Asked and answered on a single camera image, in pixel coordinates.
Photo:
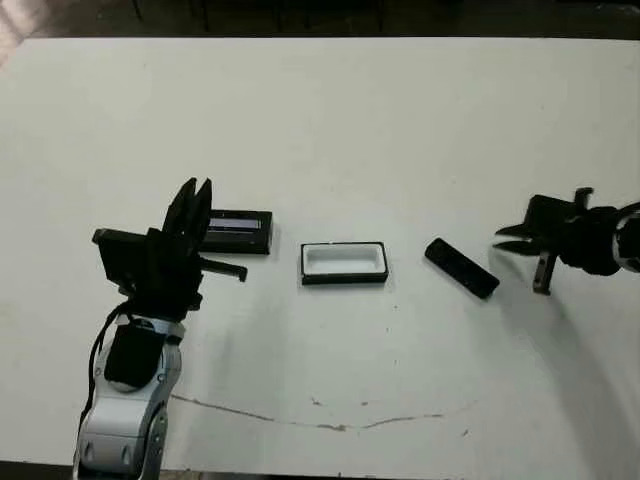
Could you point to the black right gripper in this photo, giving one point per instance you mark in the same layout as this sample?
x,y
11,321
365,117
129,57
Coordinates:
x,y
590,240

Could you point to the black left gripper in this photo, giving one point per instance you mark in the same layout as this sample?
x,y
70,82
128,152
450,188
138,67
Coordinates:
x,y
170,280

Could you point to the black box lid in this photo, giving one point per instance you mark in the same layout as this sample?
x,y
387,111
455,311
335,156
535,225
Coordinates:
x,y
240,232

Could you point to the black slim camera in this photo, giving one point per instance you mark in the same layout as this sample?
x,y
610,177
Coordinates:
x,y
462,269

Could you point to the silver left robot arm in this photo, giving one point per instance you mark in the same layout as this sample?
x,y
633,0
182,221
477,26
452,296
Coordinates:
x,y
125,415

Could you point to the black box white insert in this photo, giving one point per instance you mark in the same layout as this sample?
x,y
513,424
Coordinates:
x,y
342,262

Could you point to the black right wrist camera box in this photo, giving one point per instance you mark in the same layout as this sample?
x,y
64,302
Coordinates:
x,y
550,212

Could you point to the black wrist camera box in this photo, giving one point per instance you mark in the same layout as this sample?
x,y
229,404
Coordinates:
x,y
550,212
122,257

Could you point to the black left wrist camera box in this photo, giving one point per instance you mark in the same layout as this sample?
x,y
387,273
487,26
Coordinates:
x,y
122,257

